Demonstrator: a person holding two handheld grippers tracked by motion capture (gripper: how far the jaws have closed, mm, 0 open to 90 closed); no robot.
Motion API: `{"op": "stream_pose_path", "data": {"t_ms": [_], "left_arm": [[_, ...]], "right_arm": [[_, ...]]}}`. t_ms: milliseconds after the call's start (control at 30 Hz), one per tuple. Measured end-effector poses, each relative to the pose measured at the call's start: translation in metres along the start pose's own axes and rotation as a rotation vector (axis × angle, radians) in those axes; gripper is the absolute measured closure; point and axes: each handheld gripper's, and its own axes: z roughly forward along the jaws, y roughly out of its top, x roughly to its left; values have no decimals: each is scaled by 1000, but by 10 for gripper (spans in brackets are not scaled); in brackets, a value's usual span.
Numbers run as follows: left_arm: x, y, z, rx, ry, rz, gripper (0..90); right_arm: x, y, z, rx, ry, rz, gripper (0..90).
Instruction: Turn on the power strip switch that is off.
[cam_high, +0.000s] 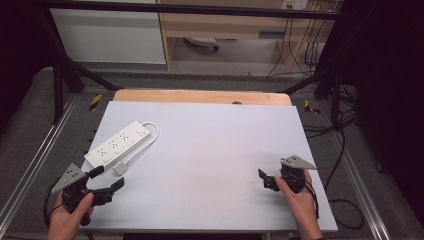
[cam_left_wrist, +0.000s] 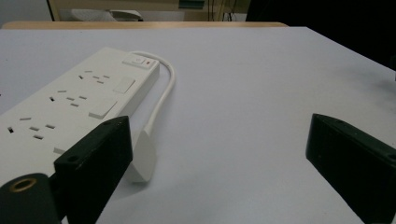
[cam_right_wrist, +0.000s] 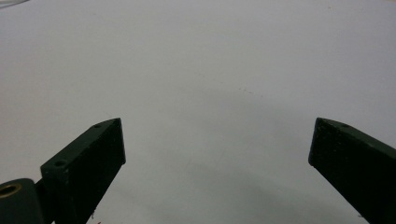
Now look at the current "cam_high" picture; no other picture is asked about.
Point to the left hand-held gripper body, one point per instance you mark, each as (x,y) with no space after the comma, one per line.
(68,177)

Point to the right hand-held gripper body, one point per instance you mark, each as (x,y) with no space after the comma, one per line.
(293,176)

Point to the white power strip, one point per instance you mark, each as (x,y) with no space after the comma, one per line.
(116,145)

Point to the person's right hand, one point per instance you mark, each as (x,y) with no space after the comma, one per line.
(301,205)

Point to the person's left hand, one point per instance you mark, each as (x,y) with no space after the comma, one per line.
(66,218)

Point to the white power plug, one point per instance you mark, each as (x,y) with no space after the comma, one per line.
(120,168)

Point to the wooden table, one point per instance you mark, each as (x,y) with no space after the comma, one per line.
(200,97)

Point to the dark curtain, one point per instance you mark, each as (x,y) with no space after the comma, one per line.
(20,50)
(390,83)

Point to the white cabinet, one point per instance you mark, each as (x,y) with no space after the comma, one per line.
(108,36)

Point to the white extension socket with plug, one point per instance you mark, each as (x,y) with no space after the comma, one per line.
(201,41)

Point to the light wooden desk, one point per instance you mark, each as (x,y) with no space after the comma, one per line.
(216,25)

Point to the aluminium rail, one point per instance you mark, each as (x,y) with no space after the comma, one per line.
(360,186)
(40,156)

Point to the white wall socket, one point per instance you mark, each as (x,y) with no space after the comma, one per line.
(295,4)

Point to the black metal frame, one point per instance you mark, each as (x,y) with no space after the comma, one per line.
(200,9)

